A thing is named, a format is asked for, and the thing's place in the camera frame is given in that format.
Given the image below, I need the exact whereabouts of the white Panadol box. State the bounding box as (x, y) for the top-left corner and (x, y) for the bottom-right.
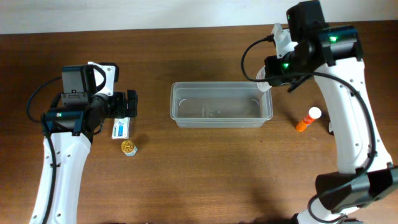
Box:
(111, 117), (130, 139)

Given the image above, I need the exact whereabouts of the white spray bottle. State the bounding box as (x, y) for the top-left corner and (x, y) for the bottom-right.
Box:
(256, 66), (272, 92)

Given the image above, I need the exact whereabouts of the Tiger Balm jar gold lid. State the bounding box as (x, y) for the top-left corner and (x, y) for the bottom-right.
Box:
(121, 140), (137, 156)

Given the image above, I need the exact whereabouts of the orange tube white cap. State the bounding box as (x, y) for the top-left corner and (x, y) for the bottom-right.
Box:
(295, 107), (322, 132)

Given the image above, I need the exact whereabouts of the dark brown bottle white cap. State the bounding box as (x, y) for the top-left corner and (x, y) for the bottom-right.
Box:
(328, 122), (334, 136)

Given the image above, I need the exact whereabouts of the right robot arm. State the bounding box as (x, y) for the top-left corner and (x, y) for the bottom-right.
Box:
(265, 1), (397, 223)

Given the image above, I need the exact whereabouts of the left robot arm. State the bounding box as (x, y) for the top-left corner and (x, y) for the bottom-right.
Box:
(30, 62), (138, 223)

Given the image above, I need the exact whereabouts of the clear plastic container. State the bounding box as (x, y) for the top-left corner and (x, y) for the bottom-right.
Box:
(170, 82), (273, 128)

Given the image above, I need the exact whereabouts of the left black cable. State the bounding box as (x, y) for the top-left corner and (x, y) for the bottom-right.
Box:
(26, 63), (107, 224)

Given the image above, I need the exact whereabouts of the black cable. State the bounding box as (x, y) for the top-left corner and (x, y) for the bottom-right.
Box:
(241, 34), (379, 223)
(26, 63), (107, 224)

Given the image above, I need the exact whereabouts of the right black cable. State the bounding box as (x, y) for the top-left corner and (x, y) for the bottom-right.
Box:
(241, 34), (379, 223)

